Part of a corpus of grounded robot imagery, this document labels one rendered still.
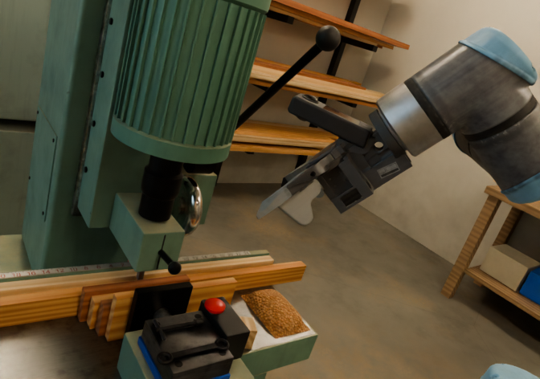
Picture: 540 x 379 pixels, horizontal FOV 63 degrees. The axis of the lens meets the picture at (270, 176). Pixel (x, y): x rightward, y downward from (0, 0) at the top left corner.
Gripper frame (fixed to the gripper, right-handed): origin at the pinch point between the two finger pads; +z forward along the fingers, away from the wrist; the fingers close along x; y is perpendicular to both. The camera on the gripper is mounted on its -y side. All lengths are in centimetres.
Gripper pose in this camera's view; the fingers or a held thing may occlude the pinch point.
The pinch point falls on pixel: (267, 197)
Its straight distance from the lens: 64.9
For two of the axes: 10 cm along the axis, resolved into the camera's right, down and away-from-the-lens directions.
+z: -7.7, 5.4, 3.4
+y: 5.9, 8.1, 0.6
